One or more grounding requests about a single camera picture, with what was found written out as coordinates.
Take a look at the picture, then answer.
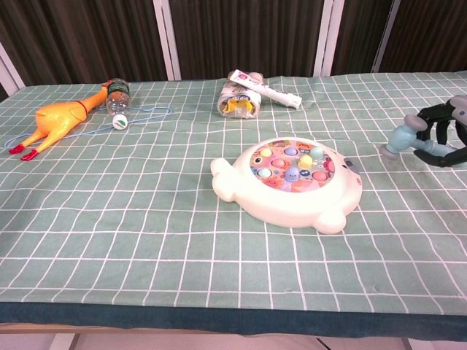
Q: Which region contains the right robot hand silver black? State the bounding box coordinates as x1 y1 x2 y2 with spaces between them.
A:
413 95 467 168

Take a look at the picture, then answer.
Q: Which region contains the small teal toy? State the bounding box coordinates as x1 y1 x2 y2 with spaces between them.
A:
379 113 452 161

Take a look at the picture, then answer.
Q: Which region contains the white whack-a-mole toy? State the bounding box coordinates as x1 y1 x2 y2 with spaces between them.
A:
210 136 363 235

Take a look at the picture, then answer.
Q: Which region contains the dark slatted divider panel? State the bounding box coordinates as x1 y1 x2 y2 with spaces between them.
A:
0 0 167 87
379 0 467 73
331 0 399 77
169 0 326 79

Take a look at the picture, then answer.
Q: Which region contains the white toothpaste tube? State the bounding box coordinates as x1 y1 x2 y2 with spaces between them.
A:
233 69 302 109

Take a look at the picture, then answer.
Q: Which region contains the green checked tablecloth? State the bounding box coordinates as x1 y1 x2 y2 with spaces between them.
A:
0 71 467 335

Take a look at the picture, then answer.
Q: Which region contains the clear plastic water bottle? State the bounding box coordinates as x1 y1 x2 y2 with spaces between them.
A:
106 77 131 131

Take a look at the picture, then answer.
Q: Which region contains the yellow rubber chicken toy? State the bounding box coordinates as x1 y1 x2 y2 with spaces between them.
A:
8 82 111 162

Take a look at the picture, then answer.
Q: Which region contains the blue wire clothes hanger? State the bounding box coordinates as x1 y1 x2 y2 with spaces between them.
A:
2 105 173 151

